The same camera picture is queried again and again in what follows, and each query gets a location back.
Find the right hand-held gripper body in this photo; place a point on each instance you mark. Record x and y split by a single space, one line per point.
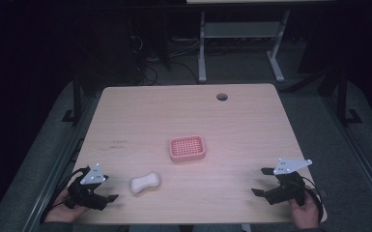
288 187

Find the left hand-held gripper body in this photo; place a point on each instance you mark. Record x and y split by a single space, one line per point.
85 193

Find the white soap bar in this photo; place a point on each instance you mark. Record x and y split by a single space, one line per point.
145 183

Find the pink soap dish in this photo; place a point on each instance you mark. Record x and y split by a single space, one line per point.
186 149

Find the person's left hand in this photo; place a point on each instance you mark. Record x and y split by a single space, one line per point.
61 211

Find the person's right hand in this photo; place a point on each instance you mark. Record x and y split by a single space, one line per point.
304 214

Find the black metal stand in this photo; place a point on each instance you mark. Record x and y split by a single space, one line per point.
76 96
343 96

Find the aluminium floor rail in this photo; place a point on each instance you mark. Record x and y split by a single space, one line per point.
54 167
357 161

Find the white metal table frame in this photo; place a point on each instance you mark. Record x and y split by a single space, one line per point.
238 30

